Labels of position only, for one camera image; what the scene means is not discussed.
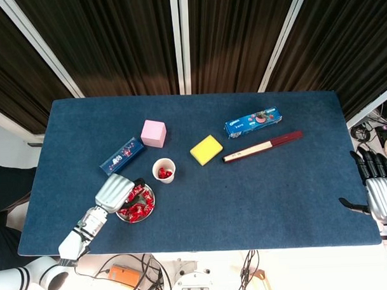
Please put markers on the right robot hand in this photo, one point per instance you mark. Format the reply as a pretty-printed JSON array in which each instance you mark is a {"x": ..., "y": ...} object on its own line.
[{"x": 384, "y": 198}]

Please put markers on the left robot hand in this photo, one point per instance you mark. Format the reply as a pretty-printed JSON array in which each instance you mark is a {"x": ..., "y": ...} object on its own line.
[{"x": 114, "y": 194}]

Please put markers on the red candy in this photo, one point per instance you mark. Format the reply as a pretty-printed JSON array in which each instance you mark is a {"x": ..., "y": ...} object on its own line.
[
  {"x": 168, "y": 174},
  {"x": 138, "y": 189},
  {"x": 149, "y": 206},
  {"x": 162, "y": 172},
  {"x": 123, "y": 213},
  {"x": 134, "y": 219},
  {"x": 133, "y": 212},
  {"x": 148, "y": 194},
  {"x": 132, "y": 194},
  {"x": 142, "y": 212}
]

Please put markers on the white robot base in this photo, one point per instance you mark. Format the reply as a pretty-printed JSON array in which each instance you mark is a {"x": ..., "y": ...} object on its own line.
[{"x": 192, "y": 285}]

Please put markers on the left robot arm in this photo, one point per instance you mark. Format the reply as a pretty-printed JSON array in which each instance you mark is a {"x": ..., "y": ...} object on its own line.
[{"x": 92, "y": 221}]

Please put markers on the white paper cup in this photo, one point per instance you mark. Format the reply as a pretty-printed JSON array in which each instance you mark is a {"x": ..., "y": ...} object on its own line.
[{"x": 166, "y": 181}]

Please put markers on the metal bowl of red candies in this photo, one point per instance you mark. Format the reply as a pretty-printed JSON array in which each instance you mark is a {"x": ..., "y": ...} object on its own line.
[{"x": 123, "y": 215}]

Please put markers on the dark blue long box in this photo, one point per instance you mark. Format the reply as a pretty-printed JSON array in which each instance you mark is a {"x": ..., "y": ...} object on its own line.
[{"x": 122, "y": 157}]

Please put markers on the black box purple light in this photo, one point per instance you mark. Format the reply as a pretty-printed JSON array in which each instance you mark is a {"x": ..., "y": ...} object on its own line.
[{"x": 385, "y": 132}]

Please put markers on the pink cube block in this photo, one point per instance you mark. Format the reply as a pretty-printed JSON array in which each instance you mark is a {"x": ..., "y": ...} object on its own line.
[{"x": 153, "y": 133}]

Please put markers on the orange handheld device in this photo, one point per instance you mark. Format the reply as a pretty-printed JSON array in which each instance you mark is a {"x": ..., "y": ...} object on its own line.
[{"x": 125, "y": 276}]

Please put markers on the yellow sponge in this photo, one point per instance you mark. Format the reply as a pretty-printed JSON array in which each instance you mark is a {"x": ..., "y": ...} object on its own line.
[{"x": 206, "y": 150}]

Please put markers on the blue table cloth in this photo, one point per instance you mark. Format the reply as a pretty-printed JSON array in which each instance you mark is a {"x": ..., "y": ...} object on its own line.
[{"x": 246, "y": 197}]

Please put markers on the dark red folded fan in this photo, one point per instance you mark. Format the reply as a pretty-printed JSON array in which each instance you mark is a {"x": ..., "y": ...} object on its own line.
[{"x": 260, "y": 147}]

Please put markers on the tan wooden object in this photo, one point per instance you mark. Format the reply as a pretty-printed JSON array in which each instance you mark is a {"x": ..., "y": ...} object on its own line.
[{"x": 260, "y": 276}]

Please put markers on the dark brown curtain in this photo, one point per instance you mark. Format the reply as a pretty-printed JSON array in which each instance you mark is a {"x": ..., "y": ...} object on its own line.
[
  {"x": 352, "y": 50},
  {"x": 13, "y": 78},
  {"x": 234, "y": 38},
  {"x": 113, "y": 42}
]

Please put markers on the blue Oreo cookie box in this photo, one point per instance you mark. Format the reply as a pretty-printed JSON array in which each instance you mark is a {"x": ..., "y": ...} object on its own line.
[{"x": 253, "y": 122}]

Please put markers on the white frame bar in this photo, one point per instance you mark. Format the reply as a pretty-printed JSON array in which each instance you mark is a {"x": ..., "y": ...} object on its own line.
[
  {"x": 14, "y": 125},
  {"x": 370, "y": 109}
]

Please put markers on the white double frame post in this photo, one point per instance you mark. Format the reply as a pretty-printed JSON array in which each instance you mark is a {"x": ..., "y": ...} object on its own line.
[{"x": 176, "y": 40}]

